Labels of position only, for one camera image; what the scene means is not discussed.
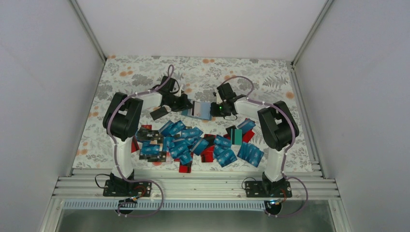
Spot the blue leather card holder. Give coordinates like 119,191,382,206
181,101,212,121

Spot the red card front centre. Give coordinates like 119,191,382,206
178,162,192,173

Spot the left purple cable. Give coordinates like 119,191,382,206
105,64,175,187

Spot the black visa card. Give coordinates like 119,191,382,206
136,128,163,144

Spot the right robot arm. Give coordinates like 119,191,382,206
211,83,299,197

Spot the floral patterned table mat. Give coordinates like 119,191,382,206
73,56,313,174

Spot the teal black stripe card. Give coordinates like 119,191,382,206
230,129,243,145

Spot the blue cards right stack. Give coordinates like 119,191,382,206
237,142,264,168

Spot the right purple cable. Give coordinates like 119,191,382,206
218,75,309,193

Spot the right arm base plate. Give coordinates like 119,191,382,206
244,179,293,198

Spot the purple cable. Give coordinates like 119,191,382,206
218,75,309,193
105,64,175,187

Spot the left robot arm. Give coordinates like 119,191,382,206
102,75,193,196

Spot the aluminium rail frame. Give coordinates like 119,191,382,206
52,169,340,200

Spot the red card right side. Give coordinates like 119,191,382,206
242,130,255,143

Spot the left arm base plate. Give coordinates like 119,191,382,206
103,180,152,197

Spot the grey perforated cable duct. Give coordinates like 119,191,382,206
62,199,265,211

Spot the red card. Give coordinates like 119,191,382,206
178,162,192,173
242,130,255,143

